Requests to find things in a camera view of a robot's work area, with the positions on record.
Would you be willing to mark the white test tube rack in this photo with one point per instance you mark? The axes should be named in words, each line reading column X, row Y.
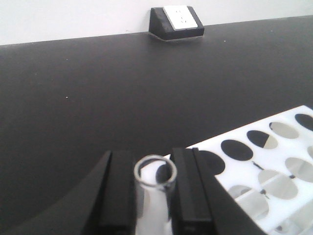
column 266, row 167

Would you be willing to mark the short clear test tube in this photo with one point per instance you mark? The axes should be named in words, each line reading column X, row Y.
column 155, row 181

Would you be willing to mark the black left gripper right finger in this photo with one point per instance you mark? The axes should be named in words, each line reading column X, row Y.
column 201, row 206

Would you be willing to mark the black and white power socket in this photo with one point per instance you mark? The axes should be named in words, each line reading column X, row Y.
column 175, row 22

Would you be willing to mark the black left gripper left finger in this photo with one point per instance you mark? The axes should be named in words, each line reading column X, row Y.
column 113, row 212

